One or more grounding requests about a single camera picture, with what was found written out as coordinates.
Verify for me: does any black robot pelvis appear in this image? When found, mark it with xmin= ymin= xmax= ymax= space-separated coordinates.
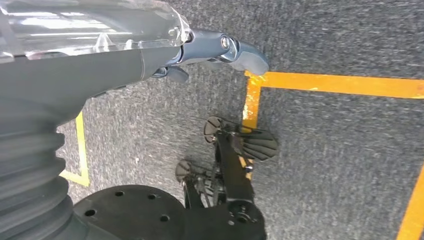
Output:
xmin=72 ymin=184 xmax=268 ymax=240

